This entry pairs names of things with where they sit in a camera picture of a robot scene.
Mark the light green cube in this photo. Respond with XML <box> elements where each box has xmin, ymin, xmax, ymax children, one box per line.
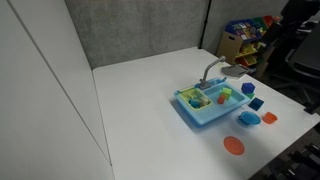
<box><xmin>221</xmin><ymin>87</ymin><xmax>233</xmax><ymax>100</ymax></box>

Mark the dark blue cube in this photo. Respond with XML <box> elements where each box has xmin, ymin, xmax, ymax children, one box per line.
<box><xmin>248</xmin><ymin>97</ymin><xmax>265</xmax><ymax>112</ymax></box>

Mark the yellow toy dish rack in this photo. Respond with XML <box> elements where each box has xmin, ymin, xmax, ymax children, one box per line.
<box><xmin>176</xmin><ymin>87</ymin><xmax>213</xmax><ymax>111</ymax></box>

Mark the small blue toy cup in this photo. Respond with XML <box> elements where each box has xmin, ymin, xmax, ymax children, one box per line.
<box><xmin>188</xmin><ymin>98</ymin><xmax>202</xmax><ymax>109</ymax></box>

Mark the beige toy dish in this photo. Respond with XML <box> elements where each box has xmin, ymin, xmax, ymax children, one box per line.
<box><xmin>199</xmin><ymin>95</ymin><xmax>211</xmax><ymax>105</ymax></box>

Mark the grey toy faucet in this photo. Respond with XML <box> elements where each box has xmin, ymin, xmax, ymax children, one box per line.
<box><xmin>199</xmin><ymin>55</ymin><xmax>227</xmax><ymax>90</ymax></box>

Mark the light blue toy sink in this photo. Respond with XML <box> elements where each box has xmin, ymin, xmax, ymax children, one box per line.
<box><xmin>173</xmin><ymin>77</ymin><xmax>252</xmax><ymax>127</ymax></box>

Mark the small orange toy cup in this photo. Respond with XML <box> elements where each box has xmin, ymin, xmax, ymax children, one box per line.
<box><xmin>216</xmin><ymin>94</ymin><xmax>227</xmax><ymax>105</ymax></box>

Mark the orange toy plate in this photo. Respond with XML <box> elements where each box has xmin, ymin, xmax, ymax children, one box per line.
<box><xmin>223</xmin><ymin>135</ymin><xmax>246</xmax><ymax>156</ymax></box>

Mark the blue toy bowl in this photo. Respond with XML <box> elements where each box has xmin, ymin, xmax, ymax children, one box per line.
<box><xmin>237</xmin><ymin>110</ymin><xmax>262</xmax><ymax>127</ymax></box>

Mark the toy shelf with coloured bins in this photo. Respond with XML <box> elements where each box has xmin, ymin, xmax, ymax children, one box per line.
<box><xmin>215</xmin><ymin>14</ymin><xmax>281</xmax><ymax>79</ymax></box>

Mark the black equipment on floor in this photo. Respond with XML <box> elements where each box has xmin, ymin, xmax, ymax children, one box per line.
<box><xmin>263</xmin><ymin>143</ymin><xmax>320</xmax><ymax>180</ymax></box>

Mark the orange toy cup with handle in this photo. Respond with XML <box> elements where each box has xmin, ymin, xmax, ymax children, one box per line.
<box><xmin>261</xmin><ymin>111</ymin><xmax>279</xmax><ymax>125</ymax></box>

